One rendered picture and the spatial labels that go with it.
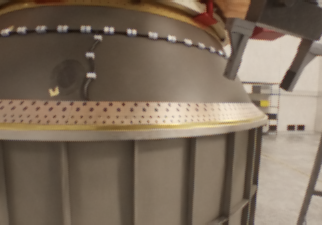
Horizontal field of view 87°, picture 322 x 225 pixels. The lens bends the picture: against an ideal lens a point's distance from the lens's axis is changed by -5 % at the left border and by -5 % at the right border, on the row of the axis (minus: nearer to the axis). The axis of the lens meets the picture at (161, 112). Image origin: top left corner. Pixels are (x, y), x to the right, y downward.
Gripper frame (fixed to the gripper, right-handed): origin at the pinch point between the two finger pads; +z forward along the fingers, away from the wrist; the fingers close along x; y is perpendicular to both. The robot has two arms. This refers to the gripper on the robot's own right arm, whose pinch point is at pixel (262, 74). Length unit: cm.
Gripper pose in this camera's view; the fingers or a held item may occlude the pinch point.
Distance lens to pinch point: 40.7
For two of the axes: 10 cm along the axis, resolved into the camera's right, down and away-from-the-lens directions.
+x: 9.8, 1.4, 1.7
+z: -2.0, 8.7, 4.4
